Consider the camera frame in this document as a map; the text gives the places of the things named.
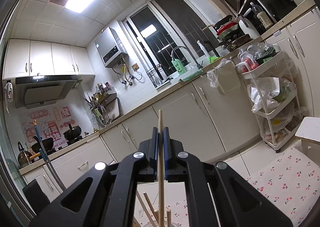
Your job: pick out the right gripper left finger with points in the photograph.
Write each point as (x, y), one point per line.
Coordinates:
(150, 149)

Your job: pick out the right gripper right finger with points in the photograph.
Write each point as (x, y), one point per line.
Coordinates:
(172, 169)

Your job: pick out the chopstick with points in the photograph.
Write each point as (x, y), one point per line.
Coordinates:
(160, 169)

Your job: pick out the kitchen faucet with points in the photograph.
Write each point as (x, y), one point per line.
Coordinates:
(186, 56)

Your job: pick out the black wok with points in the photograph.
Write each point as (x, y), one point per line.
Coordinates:
(74, 132)

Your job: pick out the green soap bottle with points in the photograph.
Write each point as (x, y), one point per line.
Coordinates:
(179, 66)

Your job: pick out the cherry pattern tablecloth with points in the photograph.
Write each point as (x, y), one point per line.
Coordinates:
(290, 182)

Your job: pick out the white rolling storage cart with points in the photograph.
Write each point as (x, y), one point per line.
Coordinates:
(269, 77)

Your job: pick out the range hood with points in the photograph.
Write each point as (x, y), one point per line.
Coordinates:
(36, 91)

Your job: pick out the white stool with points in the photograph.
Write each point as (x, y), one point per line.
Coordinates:
(308, 132)

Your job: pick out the white kettle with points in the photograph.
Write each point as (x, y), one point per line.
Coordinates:
(246, 25)

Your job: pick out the wall water heater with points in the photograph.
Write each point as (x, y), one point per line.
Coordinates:
(110, 48)

